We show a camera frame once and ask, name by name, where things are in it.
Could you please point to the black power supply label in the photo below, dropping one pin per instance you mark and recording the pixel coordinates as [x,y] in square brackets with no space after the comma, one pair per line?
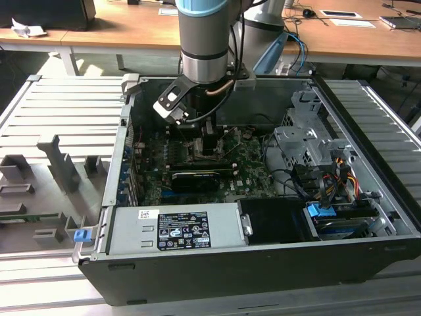
[182,230]

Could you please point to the black graphics card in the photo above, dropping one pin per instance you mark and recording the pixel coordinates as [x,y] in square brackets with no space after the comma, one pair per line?
[194,182]

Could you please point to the black open PC case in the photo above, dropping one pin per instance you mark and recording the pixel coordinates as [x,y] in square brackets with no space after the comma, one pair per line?
[230,279]

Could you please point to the hard disk in blue carrier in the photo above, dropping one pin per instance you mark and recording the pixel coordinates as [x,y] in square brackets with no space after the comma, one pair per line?
[320,210]

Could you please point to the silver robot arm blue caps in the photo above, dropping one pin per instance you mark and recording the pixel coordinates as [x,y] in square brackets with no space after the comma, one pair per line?
[204,39]

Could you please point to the grey parts rack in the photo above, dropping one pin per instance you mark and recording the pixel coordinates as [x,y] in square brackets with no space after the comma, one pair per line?
[49,197]

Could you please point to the crumpled white paper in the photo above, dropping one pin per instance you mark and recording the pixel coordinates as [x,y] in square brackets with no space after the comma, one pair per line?
[28,29]

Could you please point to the blue plastic case latch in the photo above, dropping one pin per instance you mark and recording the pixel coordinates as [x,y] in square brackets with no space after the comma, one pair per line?
[82,236]

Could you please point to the white paper sheet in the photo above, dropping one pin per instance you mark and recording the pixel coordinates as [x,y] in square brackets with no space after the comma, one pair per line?
[352,23]

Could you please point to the black plastic air shroud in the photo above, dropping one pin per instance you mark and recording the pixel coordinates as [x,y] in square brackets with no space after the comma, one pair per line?
[273,220]

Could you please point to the grey power supply unit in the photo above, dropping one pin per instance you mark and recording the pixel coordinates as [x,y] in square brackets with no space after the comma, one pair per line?
[131,230]

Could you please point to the small black desk object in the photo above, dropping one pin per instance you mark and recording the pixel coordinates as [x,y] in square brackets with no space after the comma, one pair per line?
[133,2]

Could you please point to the black RAM stick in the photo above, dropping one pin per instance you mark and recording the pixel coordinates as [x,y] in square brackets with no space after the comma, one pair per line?
[204,166]

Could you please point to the green motherboard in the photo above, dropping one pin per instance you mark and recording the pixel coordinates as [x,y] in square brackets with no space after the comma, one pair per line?
[250,164]

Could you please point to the green RAM stick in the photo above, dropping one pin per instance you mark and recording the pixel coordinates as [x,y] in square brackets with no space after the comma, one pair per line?
[29,217]

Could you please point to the grey metal drive cage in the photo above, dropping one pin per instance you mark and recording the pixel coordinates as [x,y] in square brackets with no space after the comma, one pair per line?
[292,138]

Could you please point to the black computer mouse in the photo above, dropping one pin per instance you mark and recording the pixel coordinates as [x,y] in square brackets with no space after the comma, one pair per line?
[308,12]

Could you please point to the black box on desk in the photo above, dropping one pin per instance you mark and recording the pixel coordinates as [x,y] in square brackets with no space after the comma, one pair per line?
[49,13]

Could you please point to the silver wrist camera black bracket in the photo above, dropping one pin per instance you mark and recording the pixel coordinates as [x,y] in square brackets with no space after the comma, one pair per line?
[169,98]

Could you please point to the white framed desk grommet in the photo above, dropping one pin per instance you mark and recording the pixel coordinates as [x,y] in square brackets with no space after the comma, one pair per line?
[168,12]
[340,14]

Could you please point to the wooden desk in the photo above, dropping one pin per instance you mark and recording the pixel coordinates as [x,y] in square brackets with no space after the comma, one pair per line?
[131,26]

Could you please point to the round coin battery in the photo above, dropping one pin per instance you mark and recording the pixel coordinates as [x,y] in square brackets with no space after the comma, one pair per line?
[247,133]

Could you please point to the grey laptop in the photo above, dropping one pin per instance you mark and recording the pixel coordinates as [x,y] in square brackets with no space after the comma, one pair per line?
[399,21]

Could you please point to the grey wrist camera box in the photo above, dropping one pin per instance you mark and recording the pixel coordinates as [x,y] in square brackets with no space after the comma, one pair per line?
[245,84]

